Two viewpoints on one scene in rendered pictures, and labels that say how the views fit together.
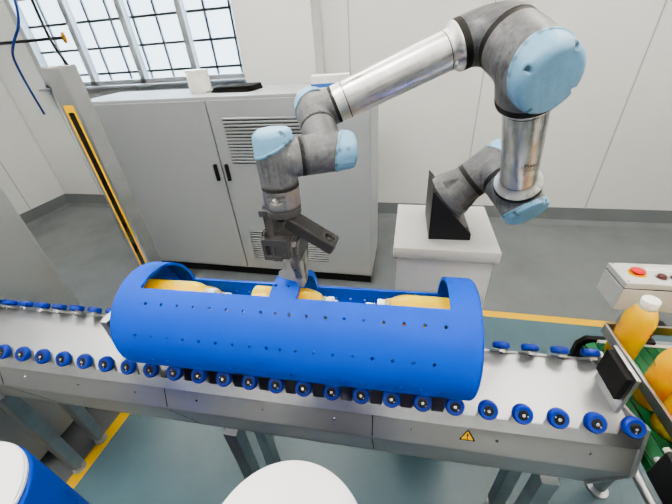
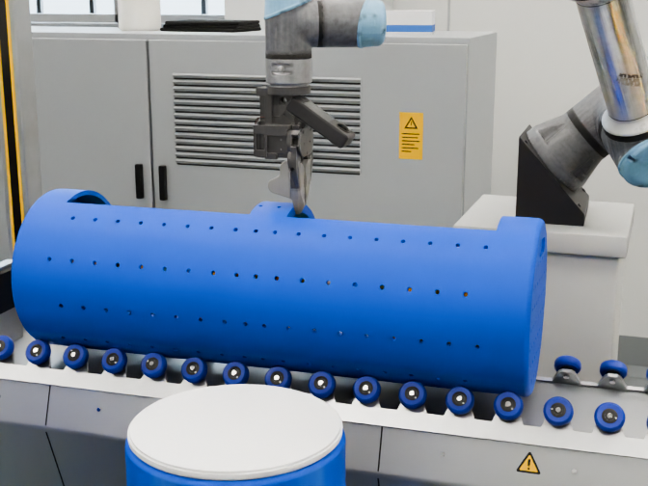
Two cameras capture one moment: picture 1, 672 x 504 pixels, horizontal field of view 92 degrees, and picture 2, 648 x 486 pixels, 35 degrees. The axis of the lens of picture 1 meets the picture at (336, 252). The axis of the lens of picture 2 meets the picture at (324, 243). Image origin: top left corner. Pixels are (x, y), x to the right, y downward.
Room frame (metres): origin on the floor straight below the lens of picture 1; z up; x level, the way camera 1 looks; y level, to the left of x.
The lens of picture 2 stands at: (-1.03, -0.09, 1.58)
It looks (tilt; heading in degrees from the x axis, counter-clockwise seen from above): 14 degrees down; 5
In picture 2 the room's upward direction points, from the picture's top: straight up
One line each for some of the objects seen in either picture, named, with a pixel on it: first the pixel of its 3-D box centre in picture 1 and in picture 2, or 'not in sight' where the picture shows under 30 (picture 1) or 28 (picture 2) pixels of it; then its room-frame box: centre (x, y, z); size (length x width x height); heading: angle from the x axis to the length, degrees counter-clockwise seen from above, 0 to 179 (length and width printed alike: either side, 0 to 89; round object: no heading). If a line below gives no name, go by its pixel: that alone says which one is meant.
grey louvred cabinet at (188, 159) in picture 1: (244, 188); (187, 229); (2.57, 0.71, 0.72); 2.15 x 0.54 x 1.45; 76
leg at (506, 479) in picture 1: (510, 471); not in sight; (0.54, -0.59, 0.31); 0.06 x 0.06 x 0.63; 78
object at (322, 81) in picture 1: (330, 80); (396, 22); (2.35, -0.05, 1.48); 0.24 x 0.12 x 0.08; 84
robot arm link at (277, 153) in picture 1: (277, 158); (290, 23); (0.62, 0.10, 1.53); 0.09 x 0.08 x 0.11; 101
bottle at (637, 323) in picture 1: (632, 330); not in sight; (0.59, -0.79, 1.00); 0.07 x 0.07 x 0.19
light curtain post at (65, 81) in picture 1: (164, 293); (33, 323); (1.10, 0.75, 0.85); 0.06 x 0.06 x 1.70; 78
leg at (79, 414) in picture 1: (71, 405); not in sight; (0.96, 1.33, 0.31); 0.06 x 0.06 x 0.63; 78
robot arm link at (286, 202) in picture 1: (281, 197); (287, 72); (0.62, 0.10, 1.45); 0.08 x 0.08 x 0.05
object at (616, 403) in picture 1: (612, 378); not in sight; (0.46, -0.64, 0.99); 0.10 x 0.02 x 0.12; 168
